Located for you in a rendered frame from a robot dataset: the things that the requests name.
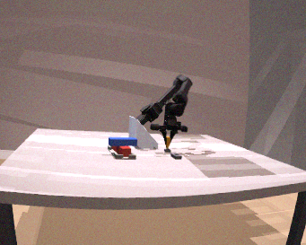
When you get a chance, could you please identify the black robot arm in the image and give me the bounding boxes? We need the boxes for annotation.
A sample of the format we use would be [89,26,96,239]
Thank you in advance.
[136,74,193,131]

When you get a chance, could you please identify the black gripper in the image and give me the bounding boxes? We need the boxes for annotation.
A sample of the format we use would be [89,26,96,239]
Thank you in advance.
[150,114,188,144]

